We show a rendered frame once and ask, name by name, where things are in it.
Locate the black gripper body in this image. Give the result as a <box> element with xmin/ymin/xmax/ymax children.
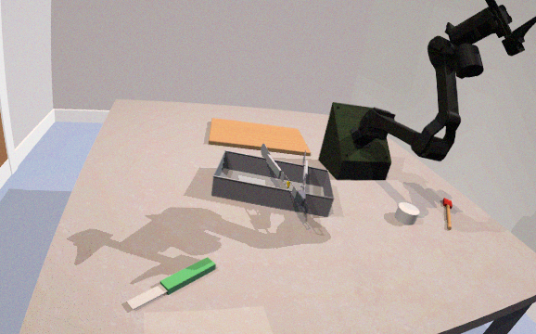
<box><xmin>466</xmin><ymin>0</ymin><xmax>525</xmax><ymax>57</ymax></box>

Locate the light wooden board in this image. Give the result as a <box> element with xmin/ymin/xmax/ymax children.
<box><xmin>209</xmin><ymin>118</ymin><xmax>311</xmax><ymax>156</ymax></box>

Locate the short grey cylinder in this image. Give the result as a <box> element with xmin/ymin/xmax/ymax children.
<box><xmin>395</xmin><ymin>202</ymin><xmax>419</xmax><ymax>225</ymax></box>

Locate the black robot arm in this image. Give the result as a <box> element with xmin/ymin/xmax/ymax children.
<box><xmin>351</xmin><ymin>21</ymin><xmax>484</xmax><ymax>161</ymax></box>

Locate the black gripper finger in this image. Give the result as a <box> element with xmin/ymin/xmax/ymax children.
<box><xmin>512</xmin><ymin>16</ymin><xmax>536</xmax><ymax>44</ymax></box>

